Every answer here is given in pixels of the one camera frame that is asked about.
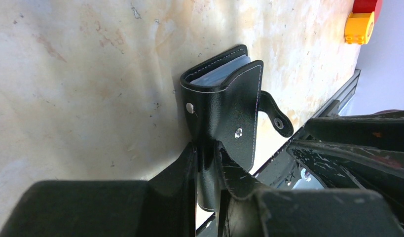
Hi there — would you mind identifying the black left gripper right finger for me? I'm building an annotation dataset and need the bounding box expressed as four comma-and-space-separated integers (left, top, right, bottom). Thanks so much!
214, 141, 404, 237

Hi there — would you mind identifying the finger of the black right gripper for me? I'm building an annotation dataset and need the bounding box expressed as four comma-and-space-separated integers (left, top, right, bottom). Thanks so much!
286, 140, 404, 229
304, 110, 404, 152

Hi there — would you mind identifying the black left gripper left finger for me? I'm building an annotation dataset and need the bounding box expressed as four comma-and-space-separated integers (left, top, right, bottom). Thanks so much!
0, 143, 197, 237

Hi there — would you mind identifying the black leather card holder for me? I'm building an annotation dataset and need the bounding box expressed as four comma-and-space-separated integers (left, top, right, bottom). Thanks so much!
180, 44, 294, 212

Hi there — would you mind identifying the red yellow emergency stop button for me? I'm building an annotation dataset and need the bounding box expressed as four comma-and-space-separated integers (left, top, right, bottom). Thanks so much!
344, 0, 383, 45

